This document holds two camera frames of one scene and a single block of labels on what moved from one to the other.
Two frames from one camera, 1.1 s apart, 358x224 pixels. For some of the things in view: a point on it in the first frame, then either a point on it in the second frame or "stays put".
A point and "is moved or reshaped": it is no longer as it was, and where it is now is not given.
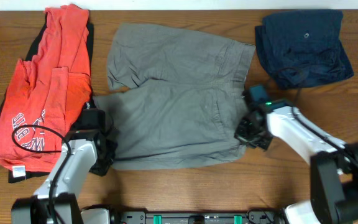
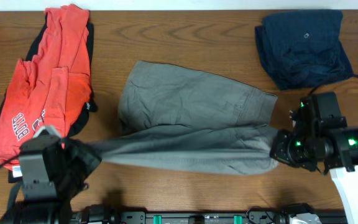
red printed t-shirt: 45,95 stays put
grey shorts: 179,99 is moved or reshaped
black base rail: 141,218 stays put
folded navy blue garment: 298,48 stays put
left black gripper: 105,163 to 81,160
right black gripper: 239,134 to 280,151
